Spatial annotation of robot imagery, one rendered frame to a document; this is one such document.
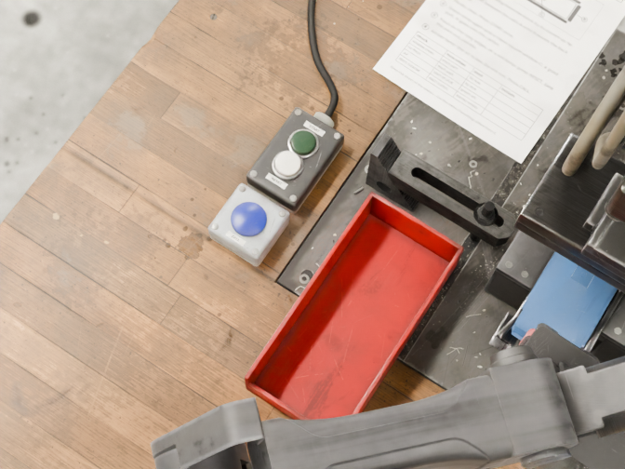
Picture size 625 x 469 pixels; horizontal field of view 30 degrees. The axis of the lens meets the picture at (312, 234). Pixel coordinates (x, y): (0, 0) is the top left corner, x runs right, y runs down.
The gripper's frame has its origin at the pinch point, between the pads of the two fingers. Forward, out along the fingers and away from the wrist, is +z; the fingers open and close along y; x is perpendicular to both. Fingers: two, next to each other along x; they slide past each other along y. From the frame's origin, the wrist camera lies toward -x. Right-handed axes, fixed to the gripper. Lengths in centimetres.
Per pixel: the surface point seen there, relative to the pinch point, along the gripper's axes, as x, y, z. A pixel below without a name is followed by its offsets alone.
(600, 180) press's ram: 5.2, 18.0, 0.7
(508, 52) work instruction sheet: 19.9, 23.4, 32.9
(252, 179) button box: 35.7, -3.7, 16.1
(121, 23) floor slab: 93, -14, 123
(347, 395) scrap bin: 13.5, -16.4, 9.5
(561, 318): -0.5, 3.5, 9.3
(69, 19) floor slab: 102, -19, 121
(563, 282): 1.3, 6.6, 11.0
